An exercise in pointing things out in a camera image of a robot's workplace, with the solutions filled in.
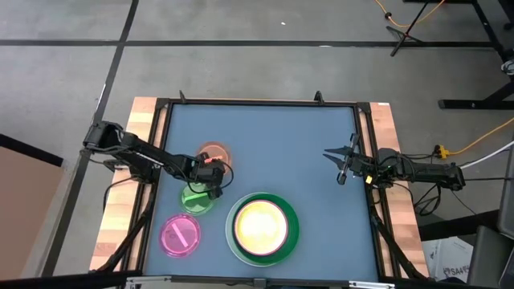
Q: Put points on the black tripod stand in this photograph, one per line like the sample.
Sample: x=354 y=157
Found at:
x=401 y=35

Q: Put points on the large green plastic plate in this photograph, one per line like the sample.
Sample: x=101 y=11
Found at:
x=294 y=229

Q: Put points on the small orange transparent plate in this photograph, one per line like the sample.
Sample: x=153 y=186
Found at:
x=213 y=148

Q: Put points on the dark grey chair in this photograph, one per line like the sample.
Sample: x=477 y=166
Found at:
x=488 y=257

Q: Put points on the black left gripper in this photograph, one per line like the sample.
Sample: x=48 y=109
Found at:
x=206 y=176

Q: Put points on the black desk frame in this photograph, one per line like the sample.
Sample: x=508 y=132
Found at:
x=474 y=104

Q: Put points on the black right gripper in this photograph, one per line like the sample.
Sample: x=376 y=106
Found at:
x=361 y=165

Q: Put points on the white printed bag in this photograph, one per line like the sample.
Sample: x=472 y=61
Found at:
x=445 y=261

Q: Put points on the pink opaque plastic plate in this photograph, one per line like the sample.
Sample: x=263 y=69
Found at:
x=236 y=233

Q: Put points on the brown cardboard panel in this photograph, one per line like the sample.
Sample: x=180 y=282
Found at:
x=24 y=208

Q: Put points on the large white plastic plate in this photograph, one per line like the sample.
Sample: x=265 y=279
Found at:
x=227 y=233

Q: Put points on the small pink transparent plate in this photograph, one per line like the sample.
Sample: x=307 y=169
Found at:
x=188 y=241

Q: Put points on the cream plastic plate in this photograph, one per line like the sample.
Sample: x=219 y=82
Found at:
x=240 y=237

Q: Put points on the silver aluminium bar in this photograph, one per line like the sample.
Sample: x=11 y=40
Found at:
x=361 y=285

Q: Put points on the person's shoe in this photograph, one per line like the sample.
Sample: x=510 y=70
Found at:
x=509 y=67

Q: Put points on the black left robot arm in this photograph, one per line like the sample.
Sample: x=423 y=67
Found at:
x=136 y=152

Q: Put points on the blue-grey table mat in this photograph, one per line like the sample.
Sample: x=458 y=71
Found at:
x=281 y=152

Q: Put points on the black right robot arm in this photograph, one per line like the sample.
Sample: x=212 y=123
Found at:
x=421 y=172

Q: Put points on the black table frame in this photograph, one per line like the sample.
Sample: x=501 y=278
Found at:
x=261 y=102

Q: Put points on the dark grey panel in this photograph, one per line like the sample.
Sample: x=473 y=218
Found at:
x=507 y=200

